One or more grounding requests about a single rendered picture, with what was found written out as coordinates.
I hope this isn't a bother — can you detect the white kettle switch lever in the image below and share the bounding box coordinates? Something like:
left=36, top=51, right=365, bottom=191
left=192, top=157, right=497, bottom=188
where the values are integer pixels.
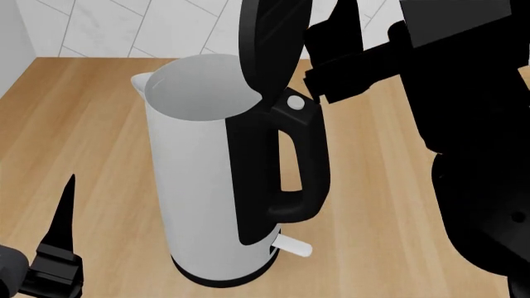
left=271, top=233, right=313, bottom=258

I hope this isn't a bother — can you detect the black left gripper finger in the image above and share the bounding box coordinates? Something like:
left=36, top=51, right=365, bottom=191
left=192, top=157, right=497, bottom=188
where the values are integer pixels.
left=40, top=173, right=78, bottom=255

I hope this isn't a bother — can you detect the white electric kettle black handle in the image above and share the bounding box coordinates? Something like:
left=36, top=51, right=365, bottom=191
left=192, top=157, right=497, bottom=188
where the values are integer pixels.
left=130, top=52, right=332, bottom=288

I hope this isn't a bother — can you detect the black round kettle lid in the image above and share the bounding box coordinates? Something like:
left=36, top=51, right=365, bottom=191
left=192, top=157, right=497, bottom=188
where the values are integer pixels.
left=238, top=0, right=313, bottom=102

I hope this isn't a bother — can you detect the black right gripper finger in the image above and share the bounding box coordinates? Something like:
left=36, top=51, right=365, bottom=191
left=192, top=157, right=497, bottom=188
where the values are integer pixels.
left=330, top=0, right=365, bottom=63
left=305, top=18, right=332, bottom=68

